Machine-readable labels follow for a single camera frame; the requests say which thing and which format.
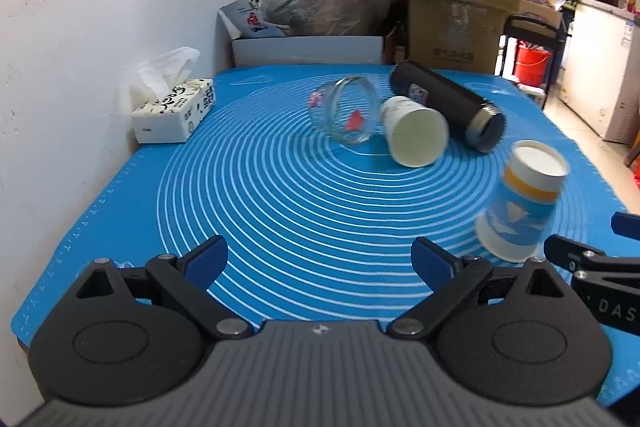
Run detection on blue orange printed paper cup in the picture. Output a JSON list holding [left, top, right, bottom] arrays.
[[475, 140, 571, 264]]

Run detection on white open cardboard box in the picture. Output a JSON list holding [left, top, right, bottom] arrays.
[[218, 7, 386, 68]]

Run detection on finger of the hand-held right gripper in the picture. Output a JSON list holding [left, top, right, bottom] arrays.
[[611, 211, 640, 239], [543, 234, 640, 289]]

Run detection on white blue printed carton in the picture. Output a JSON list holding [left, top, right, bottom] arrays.
[[222, 0, 288, 38]]

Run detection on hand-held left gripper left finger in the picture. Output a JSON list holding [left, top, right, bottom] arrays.
[[74, 234, 255, 342]]

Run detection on white chest freezer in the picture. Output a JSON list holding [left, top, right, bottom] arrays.
[[560, 0, 640, 142]]

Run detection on black metal chair frame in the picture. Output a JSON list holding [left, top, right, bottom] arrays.
[[495, 14, 571, 80]]

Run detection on blue ringed silicone mat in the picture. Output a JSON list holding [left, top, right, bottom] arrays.
[[10, 64, 640, 408]]

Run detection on red bucket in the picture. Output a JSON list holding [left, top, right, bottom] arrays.
[[514, 43, 553, 88]]

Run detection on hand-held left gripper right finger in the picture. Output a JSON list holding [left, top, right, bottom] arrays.
[[387, 236, 571, 340]]

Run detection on plain white paper cup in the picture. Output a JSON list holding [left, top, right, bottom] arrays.
[[380, 95, 450, 168]]

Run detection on clear glass cup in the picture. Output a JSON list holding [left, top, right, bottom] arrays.
[[306, 76, 378, 148]]

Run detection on black thermos bottle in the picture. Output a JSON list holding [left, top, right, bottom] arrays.
[[389, 60, 506, 153]]

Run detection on white patterned tissue box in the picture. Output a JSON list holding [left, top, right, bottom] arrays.
[[131, 78, 216, 144]]

